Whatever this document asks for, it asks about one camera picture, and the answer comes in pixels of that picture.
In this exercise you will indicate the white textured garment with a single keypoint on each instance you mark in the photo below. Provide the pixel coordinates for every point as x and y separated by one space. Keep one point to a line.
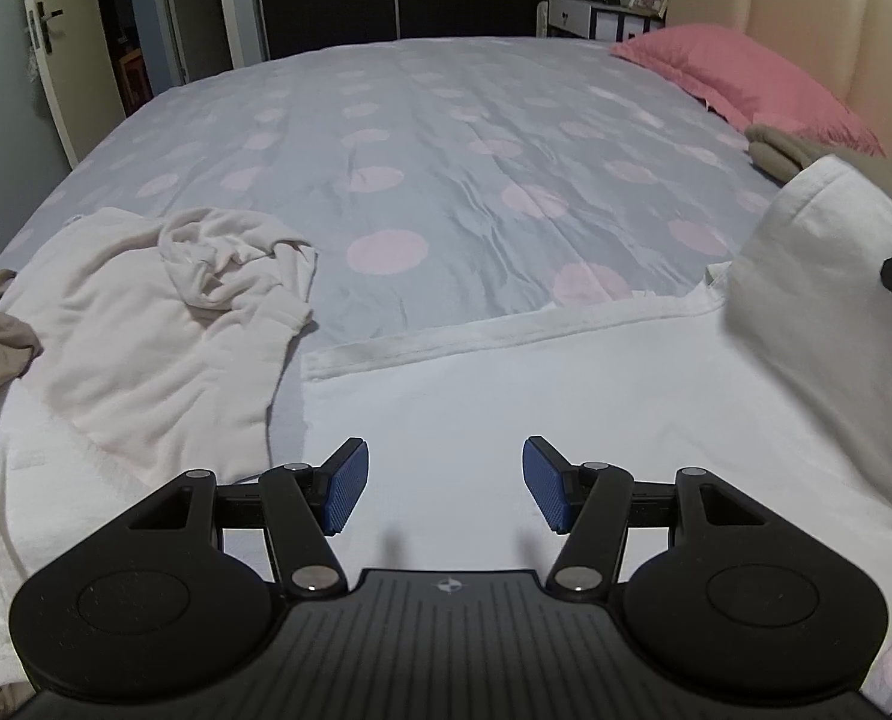
56 487

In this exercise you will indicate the folded khaki garment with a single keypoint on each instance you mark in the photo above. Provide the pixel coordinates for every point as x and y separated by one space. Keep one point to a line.
783 155

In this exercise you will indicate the cream door with handle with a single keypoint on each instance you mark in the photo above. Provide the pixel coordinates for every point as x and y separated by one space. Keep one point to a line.
76 73

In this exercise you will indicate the pink pillow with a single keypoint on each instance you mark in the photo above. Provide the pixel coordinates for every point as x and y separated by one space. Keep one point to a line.
748 84

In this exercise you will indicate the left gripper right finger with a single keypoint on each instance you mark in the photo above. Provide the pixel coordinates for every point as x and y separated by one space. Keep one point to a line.
594 505

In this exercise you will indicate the cream beige garment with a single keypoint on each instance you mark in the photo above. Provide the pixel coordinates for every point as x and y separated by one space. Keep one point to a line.
164 339

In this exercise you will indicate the white smooth shirt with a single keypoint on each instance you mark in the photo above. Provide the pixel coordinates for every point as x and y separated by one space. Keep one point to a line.
774 372

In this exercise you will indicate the white bedside cabinet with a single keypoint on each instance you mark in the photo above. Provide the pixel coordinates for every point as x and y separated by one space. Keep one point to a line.
606 21

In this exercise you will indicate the polka dot bed sheet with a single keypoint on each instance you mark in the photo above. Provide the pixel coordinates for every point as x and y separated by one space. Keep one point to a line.
443 182

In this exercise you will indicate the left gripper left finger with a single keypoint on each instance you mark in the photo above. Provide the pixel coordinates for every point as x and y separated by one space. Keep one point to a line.
298 507

